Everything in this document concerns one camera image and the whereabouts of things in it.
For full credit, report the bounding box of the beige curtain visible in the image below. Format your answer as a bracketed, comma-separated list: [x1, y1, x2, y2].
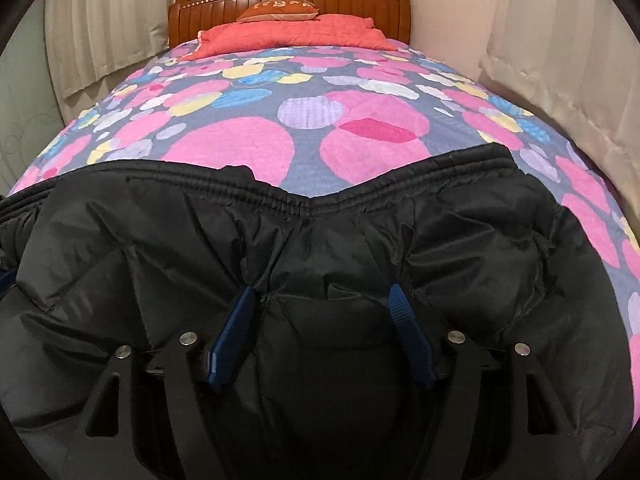
[44, 0, 172, 100]
[480, 0, 639, 214]

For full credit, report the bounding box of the red folded blanket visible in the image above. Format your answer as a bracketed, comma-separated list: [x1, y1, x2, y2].
[184, 14, 397, 61]

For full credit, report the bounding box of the right beige curtain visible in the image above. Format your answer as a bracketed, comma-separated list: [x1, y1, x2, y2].
[480, 0, 639, 214]

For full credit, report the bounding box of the frosted glass door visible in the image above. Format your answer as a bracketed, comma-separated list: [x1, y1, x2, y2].
[0, 0, 64, 195]

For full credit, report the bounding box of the left beige curtain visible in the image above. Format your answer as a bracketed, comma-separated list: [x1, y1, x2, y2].
[44, 0, 172, 100]

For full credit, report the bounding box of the orange embroidered pillow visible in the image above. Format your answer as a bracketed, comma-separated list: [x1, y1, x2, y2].
[236, 0, 320, 23]

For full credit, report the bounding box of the black puffer jacket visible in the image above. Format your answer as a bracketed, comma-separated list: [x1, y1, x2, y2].
[1, 144, 636, 479]

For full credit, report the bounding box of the wooden headboard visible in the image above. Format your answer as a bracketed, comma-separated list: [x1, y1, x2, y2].
[168, 0, 412, 48]

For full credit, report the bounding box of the colourful dotted bed sheet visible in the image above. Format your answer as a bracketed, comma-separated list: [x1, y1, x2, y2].
[8, 38, 640, 428]

